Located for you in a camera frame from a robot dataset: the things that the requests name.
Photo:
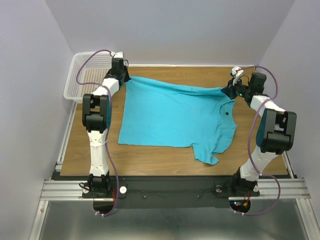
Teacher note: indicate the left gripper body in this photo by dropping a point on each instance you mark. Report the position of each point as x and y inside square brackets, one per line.
[125, 77]

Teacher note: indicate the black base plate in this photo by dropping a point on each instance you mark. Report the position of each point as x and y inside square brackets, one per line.
[155, 192]

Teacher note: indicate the white plastic basket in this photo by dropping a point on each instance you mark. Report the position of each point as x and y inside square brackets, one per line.
[86, 74]

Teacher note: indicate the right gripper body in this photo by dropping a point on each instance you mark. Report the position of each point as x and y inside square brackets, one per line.
[229, 91]

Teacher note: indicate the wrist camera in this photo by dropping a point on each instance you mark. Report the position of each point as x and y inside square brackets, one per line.
[119, 54]
[236, 73]

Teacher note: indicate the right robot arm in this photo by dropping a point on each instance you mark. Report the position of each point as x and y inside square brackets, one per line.
[275, 134]

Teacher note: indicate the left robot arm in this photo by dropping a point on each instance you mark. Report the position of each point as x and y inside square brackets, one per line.
[96, 118]

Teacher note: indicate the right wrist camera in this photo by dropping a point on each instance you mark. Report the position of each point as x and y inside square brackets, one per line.
[236, 73]

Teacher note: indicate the aluminium frame rail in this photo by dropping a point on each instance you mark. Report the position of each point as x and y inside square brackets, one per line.
[283, 205]

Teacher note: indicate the turquoise t shirt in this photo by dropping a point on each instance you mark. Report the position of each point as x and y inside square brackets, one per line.
[162, 114]

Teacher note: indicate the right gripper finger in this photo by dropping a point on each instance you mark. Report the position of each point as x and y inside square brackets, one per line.
[229, 89]
[231, 94]

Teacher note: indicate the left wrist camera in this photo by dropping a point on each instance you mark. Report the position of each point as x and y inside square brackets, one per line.
[119, 54]

